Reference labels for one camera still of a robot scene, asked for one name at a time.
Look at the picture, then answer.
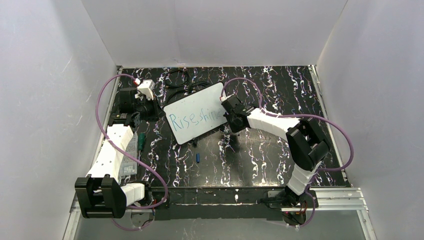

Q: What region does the white whiteboard black frame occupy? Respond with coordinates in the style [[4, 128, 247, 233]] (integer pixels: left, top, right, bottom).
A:
[[163, 82, 227, 145]]

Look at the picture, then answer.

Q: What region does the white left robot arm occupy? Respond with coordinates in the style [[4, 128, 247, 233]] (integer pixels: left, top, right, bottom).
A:
[[74, 86, 159, 219]]

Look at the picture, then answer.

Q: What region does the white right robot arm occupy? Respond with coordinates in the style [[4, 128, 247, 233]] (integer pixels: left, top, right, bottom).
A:
[[220, 95, 331, 196]]

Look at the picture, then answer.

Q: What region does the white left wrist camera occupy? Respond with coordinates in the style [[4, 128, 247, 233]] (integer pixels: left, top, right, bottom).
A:
[[134, 78, 155, 101]]

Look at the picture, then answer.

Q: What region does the green handled screwdriver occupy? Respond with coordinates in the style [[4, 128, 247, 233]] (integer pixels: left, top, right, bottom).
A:
[[137, 132, 146, 162]]

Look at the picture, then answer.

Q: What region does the black coiled cable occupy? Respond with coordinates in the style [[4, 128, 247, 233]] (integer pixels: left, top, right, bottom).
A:
[[164, 68, 191, 89]]

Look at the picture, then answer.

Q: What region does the aluminium table edge rail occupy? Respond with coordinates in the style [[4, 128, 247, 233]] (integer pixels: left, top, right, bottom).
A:
[[308, 64, 343, 166]]

